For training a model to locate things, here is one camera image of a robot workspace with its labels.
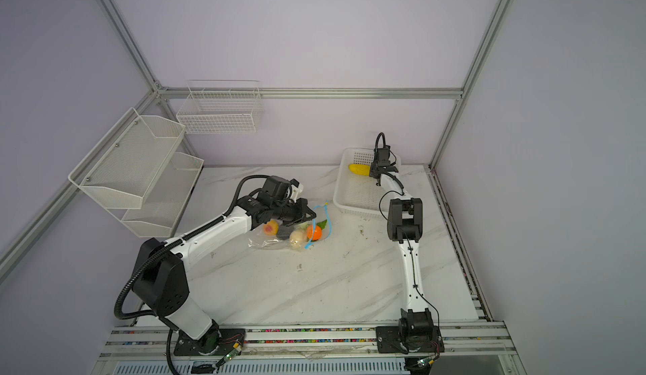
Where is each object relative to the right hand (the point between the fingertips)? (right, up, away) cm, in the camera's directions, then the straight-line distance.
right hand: (380, 166), depth 116 cm
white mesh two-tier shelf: (-86, -5, -37) cm, 94 cm away
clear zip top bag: (-50, -30, -21) cm, 62 cm away
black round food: (-41, -27, -22) cm, 54 cm away
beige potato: (-36, -29, -26) cm, 53 cm away
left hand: (-29, -20, -34) cm, 49 cm away
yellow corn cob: (-10, -2, -1) cm, 10 cm away
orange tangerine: (-29, -26, -34) cm, 52 cm away
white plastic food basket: (-11, -13, -8) cm, 19 cm away
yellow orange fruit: (-46, -26, -23) cm, 57 cm away
